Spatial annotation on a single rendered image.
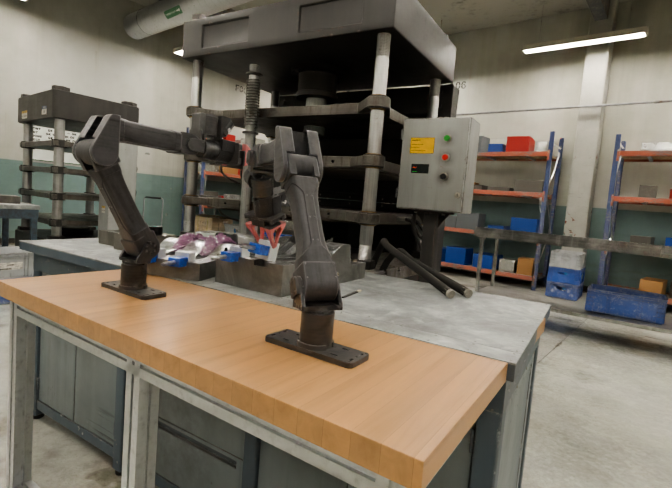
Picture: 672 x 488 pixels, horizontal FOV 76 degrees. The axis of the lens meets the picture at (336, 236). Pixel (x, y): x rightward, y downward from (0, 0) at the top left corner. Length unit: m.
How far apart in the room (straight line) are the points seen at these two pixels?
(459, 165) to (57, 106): 4.58
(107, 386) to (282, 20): 1.76
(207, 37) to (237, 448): 2.05
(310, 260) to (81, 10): 8.36
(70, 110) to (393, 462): 5.37
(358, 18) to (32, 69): 6.94
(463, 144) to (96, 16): 7.83
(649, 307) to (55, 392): 4.36
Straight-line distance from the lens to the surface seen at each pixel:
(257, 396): 0.67
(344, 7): 2.15
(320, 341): 0.80
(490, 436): 1.04
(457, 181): 1.89
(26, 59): 8.51
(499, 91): 8.30
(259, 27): 2.40
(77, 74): 8.71
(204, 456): 1.59
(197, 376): 0.76
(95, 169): 1.16
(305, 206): 0.86
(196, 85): 2.69
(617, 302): 4.68
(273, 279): 1.23
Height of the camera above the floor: 1.08
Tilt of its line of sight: 5 degrees down
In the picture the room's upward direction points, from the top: 5 degrees clockwise
